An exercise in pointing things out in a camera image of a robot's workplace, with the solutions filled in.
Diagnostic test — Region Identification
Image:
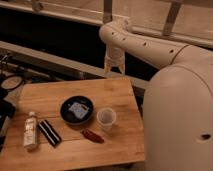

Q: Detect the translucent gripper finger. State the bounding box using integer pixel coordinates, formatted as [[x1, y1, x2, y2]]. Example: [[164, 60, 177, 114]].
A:
[[118, 64, 125, 75], [104, 63, 112, 76]]

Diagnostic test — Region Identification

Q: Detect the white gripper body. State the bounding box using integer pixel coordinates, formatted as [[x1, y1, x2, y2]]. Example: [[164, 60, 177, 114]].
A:
[[105, 45, 125, 67]]

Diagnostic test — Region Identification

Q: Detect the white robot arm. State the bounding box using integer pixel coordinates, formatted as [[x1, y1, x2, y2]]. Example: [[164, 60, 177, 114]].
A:
[[99, 19, 200, 74]]

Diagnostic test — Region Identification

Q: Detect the clear plastic cup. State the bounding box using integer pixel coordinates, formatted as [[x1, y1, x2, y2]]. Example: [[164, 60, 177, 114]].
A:
[[96, 108, 117, 131]]

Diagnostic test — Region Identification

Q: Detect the blue-grey sponge in bowl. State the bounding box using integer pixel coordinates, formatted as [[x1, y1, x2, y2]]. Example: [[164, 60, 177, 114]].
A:
[[69, 102, 89, 119]]

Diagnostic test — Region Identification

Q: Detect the black round bowl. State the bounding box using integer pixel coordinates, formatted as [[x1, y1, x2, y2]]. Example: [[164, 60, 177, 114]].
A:
[[60, 96, 94, 125]]

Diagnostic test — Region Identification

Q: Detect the small red-brown object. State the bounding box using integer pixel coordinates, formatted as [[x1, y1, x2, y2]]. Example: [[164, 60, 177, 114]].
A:
[[81, 129, 104, 143]]

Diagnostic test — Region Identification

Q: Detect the black striped rectangular block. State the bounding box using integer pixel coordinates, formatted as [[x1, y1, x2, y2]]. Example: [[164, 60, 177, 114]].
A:
[[38, 120, 62, 147]]

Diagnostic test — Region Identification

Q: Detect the round white dish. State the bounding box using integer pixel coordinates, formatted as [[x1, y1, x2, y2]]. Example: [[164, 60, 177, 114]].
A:
[[0, 75, 24, 91]]

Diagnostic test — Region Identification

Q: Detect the white plastic bottle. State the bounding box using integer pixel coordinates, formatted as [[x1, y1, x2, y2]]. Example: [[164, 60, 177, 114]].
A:
[[23, 111, 38, 150]]

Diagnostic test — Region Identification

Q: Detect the dark equipment at left edge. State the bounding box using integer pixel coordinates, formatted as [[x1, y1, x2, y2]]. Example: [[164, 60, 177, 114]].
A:
[[0, 99, 15, 152]]

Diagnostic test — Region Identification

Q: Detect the metal railing frame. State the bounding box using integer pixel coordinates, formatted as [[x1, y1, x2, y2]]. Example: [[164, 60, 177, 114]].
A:
[[0, 0, 213, 90]]

